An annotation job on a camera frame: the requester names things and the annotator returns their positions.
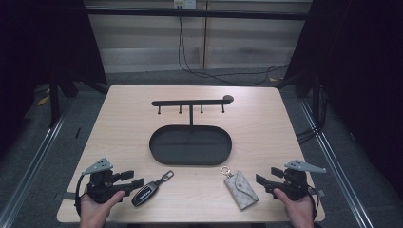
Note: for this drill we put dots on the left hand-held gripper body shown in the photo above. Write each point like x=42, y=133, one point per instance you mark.
x=99, y=186

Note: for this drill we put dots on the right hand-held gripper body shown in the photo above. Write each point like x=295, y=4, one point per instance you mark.
x=294, y=185

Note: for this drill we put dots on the black car key fob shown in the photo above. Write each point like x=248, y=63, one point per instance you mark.
x=149, y=189

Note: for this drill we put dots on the beige key pouch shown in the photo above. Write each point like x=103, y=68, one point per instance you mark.
x=240, y=190

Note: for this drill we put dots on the black key stand with tray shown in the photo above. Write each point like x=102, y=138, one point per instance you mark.
x=190, y=145

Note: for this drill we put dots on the person's right hand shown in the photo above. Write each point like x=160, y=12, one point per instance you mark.
x=296, y=209

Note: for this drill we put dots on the person's left hand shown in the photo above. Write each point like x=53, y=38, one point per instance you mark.
x=95, y=212

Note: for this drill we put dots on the grey tape strip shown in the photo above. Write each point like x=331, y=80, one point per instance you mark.
x=65, y=196
x=318, y=192

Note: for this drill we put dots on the small black floor strip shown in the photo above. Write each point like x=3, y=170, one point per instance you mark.
x=77, y=133

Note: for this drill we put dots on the black metal stand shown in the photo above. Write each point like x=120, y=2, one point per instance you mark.
x=54, y=101

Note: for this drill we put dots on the yellow floor tape piece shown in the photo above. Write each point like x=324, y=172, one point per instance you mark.
x=43, y=100

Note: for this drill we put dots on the dark curtain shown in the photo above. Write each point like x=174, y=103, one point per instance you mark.
x=364, y=63
x=38, y=47

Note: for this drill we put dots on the metal floor rail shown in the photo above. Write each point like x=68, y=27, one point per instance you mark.
x=28, y=171
x=335, y=161

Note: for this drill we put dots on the black horizontal frame bar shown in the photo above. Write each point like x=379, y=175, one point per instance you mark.
x=196, y=13

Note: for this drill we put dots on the white wall socket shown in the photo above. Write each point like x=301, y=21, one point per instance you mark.
x=184, y=3

